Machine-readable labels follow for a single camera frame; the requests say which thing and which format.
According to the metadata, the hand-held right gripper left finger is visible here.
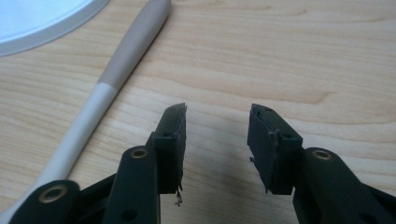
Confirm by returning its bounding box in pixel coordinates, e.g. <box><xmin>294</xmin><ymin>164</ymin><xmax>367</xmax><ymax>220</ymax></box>
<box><xmin>102</xmin><ymin>103</ymin><xmax>188</xmax><ymax>224</ymax></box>

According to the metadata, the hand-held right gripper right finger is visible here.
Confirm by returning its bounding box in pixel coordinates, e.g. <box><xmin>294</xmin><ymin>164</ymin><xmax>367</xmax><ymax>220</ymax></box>
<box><xmin>247</xmin><ymin>103</ymin><xmax>393</xmax><ymax>224</ymax></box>

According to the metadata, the white and grey utensil handle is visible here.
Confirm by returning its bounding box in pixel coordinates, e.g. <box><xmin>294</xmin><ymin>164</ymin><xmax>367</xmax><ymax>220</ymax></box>
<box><xmin>0</xmin><ymin>0</ymin><xmax>172</xmax><ymax>223</ymax></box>

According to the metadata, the white round plate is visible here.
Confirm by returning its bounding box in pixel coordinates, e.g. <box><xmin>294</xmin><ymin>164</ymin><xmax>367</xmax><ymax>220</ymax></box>
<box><xmin>0</xmin><ymin>0</ymin><xmax>110</xmax><ymax>58</ymax></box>

